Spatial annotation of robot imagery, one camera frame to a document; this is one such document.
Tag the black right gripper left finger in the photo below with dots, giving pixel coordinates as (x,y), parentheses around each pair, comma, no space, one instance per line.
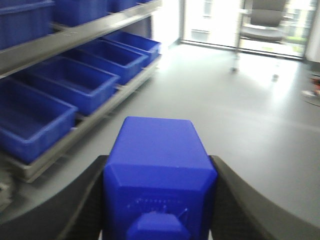
(74,213)

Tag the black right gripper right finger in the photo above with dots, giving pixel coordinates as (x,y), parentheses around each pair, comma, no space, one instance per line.
(240,212)

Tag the steel shelf rack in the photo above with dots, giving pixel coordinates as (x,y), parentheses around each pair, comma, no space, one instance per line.
(20,57)

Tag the blue upper shelf bin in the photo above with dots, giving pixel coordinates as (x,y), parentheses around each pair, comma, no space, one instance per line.
(22,21)

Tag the blue gripper centre block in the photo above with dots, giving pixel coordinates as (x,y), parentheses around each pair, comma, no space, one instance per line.
(158,182)

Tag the blue plastic bin near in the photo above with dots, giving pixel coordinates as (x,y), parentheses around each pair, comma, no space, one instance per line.
(31,121)

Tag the blue plastic bin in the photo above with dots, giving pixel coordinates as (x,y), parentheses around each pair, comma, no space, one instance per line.
(71,81)
(31,121)
(135,43)
(109,57)

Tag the grey office chair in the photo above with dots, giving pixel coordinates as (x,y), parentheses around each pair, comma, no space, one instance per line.
(260,21)

